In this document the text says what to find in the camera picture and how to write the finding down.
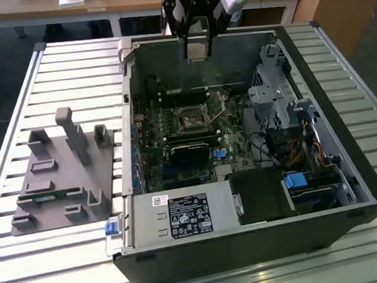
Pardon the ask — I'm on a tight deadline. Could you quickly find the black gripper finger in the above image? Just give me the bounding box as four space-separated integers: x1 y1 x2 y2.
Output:
203 1 236 61
161 0 192 64

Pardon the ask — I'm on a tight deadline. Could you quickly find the silver CPU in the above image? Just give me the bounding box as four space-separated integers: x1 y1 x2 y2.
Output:
187 42 210 64

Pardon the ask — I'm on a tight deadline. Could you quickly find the metal socket cover frame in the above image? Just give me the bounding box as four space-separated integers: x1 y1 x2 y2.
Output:
203 87 237 120

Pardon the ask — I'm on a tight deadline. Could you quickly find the black RAM slot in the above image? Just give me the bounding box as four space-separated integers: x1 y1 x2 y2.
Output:
157 83 247 97
164 131 220 142
166 136 220 148
159 89 247 103

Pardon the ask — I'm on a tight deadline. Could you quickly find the black CPU socket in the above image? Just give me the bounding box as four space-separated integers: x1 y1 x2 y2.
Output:
174 103 213 133

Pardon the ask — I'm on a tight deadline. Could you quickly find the grey metal disk cage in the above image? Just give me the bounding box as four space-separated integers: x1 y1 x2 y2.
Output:
245 41 305 131

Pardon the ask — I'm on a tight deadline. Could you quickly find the black graphics card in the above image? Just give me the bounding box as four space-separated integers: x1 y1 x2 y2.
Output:
167 142 211 169

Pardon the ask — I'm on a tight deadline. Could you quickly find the green motherboard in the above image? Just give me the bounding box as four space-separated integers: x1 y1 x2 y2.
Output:
128 88 260 196

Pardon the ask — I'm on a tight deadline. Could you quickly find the silver chipset heatsink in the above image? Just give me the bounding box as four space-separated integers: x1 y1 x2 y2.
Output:
215 163 236 181

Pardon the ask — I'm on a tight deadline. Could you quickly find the wooden cabinet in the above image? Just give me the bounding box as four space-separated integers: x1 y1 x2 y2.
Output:
291 0 377 62

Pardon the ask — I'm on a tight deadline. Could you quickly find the hard disk in blue carrier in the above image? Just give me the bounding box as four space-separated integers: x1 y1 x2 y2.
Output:
283 169 340 213

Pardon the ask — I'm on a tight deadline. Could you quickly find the wooden desk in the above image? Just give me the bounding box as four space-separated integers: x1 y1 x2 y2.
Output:
0 0 306 45

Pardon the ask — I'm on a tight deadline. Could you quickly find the grey parts rack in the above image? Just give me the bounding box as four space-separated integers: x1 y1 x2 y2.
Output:
2 103 123 238

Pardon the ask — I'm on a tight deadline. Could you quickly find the silver power supply with label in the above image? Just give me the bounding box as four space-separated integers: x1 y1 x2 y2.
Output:
123 182 240 250

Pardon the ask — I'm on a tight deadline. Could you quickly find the green RAM stick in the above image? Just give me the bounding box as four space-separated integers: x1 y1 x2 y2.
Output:
17 187 83 204

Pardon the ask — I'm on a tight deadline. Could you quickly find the blue case latch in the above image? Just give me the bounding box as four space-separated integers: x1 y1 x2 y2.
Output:
103 217 123 237

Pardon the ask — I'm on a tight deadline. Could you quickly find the black open PC case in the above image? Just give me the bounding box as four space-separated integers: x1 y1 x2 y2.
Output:
96 17 377 283

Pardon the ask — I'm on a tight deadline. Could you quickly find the coloured wire bundle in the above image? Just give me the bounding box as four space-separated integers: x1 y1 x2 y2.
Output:
285 138 327 169

